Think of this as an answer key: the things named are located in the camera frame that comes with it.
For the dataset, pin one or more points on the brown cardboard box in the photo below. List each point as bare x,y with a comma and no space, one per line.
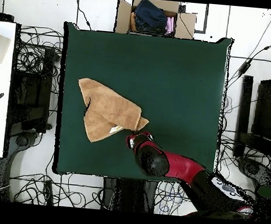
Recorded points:
184,24

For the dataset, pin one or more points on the tan terry towel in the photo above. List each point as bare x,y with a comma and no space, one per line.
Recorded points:
107,109

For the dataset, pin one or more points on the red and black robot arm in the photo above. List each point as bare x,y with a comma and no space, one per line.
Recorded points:
180,167

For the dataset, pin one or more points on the dark green table cloth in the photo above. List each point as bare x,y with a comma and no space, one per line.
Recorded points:
153,71

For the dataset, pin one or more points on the blue denim jeans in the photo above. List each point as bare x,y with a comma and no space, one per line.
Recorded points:
149,15

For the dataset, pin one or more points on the black metal frame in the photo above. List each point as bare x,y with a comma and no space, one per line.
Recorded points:
244,109

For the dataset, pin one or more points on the pink cloth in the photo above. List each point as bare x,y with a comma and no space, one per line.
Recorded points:
170,25

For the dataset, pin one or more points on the black equipment rack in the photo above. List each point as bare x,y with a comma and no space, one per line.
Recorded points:
33,91

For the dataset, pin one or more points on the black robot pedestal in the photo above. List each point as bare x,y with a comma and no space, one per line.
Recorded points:
130,194

